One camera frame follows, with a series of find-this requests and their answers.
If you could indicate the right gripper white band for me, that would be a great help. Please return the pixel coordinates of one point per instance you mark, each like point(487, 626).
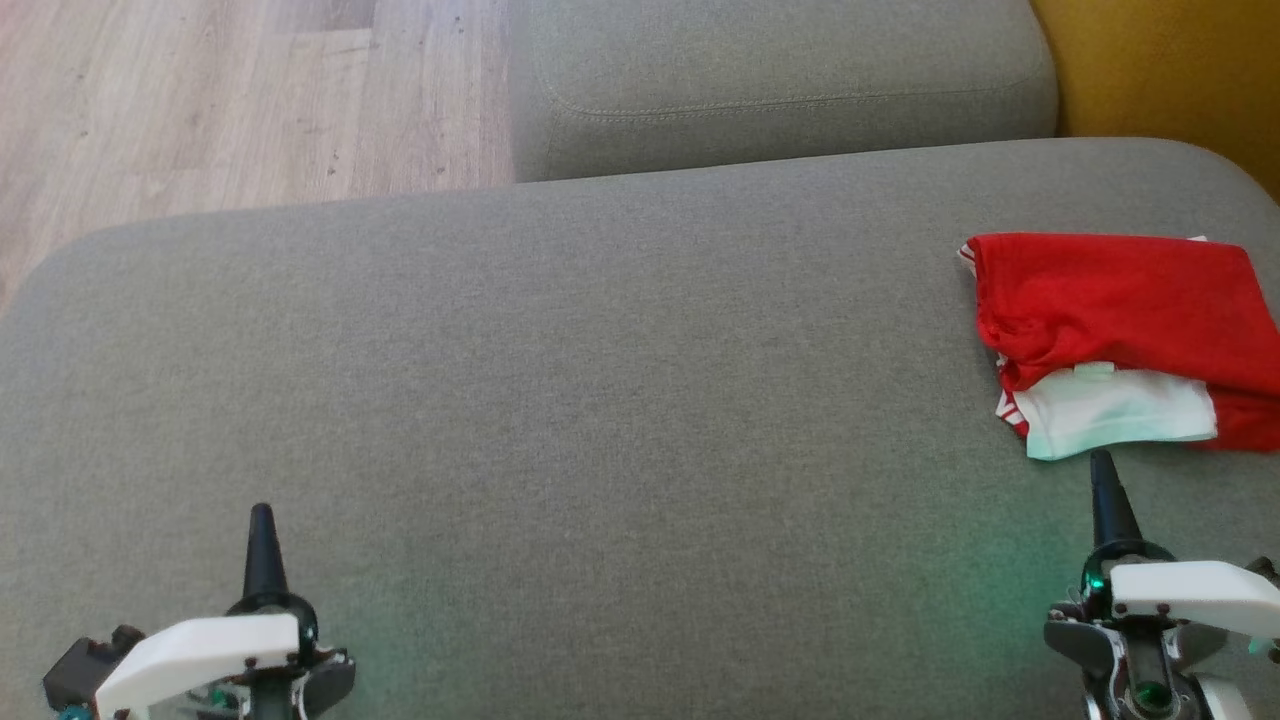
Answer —
point(1190, 590)

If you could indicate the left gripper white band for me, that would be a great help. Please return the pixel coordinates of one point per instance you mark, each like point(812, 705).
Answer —
point(200, 650)

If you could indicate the red t-shirt with white sleeves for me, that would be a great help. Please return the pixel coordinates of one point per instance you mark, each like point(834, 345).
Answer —
point(1120, 300)

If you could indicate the large grey sofa seat cushion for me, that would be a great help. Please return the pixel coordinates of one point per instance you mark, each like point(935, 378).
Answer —
point(600, 420)

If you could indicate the yellow upholstered block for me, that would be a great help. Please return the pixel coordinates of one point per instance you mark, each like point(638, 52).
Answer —
point(1180, 70)

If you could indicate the small grey sofa cushion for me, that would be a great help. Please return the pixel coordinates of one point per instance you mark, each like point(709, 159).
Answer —
point(780, 80)

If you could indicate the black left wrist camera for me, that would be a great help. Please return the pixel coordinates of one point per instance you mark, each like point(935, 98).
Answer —
point(80, 670)

